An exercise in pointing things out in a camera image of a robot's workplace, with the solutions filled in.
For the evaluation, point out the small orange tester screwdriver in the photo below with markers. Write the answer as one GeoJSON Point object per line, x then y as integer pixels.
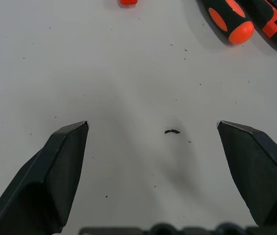
{"type": "Point", "coordinates": [128, 2]}

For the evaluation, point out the orange black utility knife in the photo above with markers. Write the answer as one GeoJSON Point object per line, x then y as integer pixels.
{"type": "Point", "coordinates": [273, 27]}

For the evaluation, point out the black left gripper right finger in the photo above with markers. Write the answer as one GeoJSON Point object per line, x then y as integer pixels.
{"type": "Point", "coordinates": [263, 176]}

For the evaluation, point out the small black debris scrap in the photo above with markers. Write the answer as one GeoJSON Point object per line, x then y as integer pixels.
{"type": "Point", "coordinates": [172, 132]}

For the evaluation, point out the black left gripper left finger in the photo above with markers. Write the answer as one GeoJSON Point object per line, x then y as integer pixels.
{"type": "Point", "coordinates": [37, 186]}

